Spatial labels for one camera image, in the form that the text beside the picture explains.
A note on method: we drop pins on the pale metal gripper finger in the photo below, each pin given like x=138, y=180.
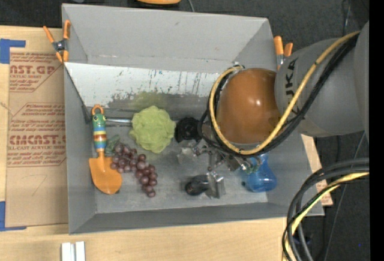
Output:
x=188, y=155
x=216, y=186

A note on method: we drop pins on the black rounded object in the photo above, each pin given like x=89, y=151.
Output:
x=194, y=187

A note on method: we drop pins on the green mesh bath sponge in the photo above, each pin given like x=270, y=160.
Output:
x=153, y=129

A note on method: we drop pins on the clear blue plastic bottle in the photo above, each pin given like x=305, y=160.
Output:
x=261, y=180

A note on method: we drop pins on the purple toy grapes bunch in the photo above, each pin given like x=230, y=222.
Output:
x=141, y=168

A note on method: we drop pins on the grey metal bin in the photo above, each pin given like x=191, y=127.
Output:
x=168, y=34

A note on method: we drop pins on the brown cardboard board red print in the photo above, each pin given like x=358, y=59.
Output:
x=36, y=121

